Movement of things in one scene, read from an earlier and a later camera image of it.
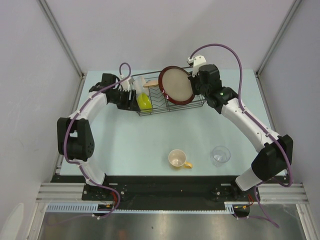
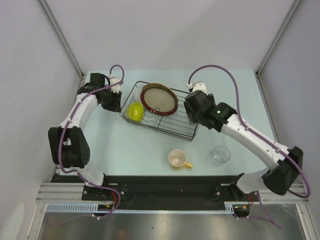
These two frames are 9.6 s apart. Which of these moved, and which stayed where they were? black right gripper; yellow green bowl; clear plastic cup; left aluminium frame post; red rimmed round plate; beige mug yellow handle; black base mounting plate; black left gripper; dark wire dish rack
Moved: dark wire dish rack; black left gripper; yellow green bowl; black right gripper; red rimmed round plate
Stayed: black base mounting plate; clear plastic cup; left aluminium frame post; beige mug yellow handle
